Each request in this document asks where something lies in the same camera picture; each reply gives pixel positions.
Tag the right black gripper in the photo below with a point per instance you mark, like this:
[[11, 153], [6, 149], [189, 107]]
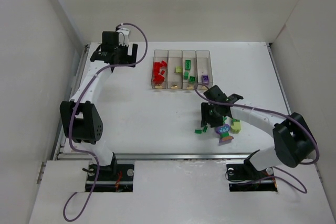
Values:
[[210, 114]]

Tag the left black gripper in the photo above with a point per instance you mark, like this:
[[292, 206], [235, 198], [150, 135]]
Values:
[[126, 54]]

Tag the dark green lego cluster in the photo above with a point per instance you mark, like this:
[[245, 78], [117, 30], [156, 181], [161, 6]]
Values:
[[188, 77]]

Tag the red lego brick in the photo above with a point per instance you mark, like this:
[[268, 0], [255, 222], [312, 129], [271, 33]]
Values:
[[157, 68]]

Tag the green 2x4 lego brick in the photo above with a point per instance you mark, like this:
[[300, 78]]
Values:
[[187, 64]]

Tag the light green lego brick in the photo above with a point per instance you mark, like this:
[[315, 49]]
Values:
[[178, 69]]

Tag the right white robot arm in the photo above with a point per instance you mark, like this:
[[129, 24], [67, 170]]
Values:
[[293, 140]]

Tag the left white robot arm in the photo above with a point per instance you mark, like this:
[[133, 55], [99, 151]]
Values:
[[81, 122]]

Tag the clear bin for purple legos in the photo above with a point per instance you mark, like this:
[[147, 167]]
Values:
[[203, 62]]

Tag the clear bin for red legos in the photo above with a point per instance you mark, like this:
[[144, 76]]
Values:
[[160, 55]]

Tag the clear bin for light green legos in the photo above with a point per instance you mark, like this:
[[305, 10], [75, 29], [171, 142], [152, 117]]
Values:
[[174, 80]]

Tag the purple green flower lego figure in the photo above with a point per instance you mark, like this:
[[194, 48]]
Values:
[[223, 133]]

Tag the yellow green lego stack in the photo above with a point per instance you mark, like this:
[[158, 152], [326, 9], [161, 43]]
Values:
[[235, 126]]

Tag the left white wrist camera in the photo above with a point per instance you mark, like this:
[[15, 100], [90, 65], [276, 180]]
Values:
[[123, 35]]

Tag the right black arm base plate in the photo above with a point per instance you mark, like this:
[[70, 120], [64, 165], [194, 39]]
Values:
[[246, 179]]

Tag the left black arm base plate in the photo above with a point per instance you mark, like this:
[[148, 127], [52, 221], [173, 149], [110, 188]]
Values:
[[111, 180]]

